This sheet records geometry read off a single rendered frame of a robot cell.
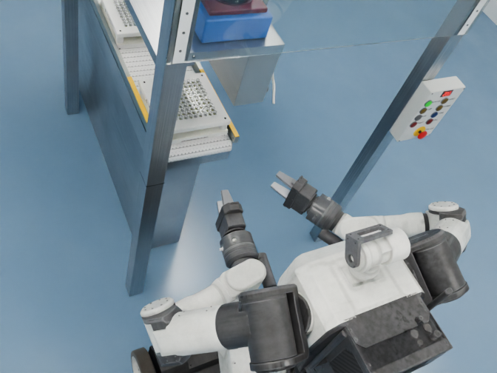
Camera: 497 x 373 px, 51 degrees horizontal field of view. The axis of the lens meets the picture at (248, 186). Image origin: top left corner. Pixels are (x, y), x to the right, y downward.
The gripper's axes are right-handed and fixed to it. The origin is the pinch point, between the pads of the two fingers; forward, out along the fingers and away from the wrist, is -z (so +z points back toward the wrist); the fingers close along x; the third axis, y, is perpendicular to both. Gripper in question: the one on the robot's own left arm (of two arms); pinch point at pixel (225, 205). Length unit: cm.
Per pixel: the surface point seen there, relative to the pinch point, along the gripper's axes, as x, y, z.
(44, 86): 100, -41, -152
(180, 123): 8.1, -3.3, -37.9
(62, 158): 99, -36, -100
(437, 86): -12, 85, -32
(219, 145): 15.7, 10.7, -34.1
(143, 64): 16, -8, -75
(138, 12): -29, -19, -45
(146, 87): 8, -11, -55
